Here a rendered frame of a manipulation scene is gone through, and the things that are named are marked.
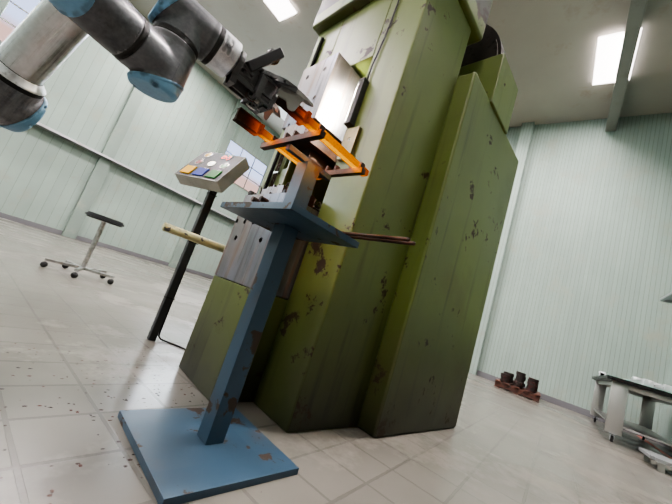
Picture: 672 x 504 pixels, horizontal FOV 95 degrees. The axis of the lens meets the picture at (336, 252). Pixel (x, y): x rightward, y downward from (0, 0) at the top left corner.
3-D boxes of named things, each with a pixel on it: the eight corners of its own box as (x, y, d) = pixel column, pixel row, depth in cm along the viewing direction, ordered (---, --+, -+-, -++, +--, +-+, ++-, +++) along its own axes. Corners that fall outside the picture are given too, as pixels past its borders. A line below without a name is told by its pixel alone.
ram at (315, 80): (326, 113, 149) (350, 45, 155) (281, 128, 176) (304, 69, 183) (375, 160, 177) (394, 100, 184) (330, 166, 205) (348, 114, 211)
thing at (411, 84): (286, 434, 116) (440, -43, 154) (251, 402, 135) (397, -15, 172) (357, 427, 146) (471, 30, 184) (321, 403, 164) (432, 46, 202)
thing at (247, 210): (290, 209, 79) (293, 201, 80) (219, 206, 107) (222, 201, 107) (357, 248, 101) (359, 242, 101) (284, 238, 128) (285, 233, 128)
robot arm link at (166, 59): (102, 66, 57) (130, 12, 59) (156, 108, 68) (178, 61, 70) (134, 64, 54) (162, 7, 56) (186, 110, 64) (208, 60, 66)
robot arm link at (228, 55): (213, 38, 73) (233, 21, 66) (231, 54, 77) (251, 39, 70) (199, 69, 72) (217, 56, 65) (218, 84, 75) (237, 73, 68)
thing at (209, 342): (208, 402, 121) (250, 288, 129) (177, 366, 149) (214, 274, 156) (309, 402, 159) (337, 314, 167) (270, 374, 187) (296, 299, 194)
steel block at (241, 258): (250, 288, 129) (286, 192, 136) (214, 274, 156) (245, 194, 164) (337, 314, 167) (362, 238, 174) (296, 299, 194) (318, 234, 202)
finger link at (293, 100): (307, 121, 81) (273, 107, 79) (314, 102, 82) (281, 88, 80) (308, 115, 78) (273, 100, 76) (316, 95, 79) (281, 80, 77)
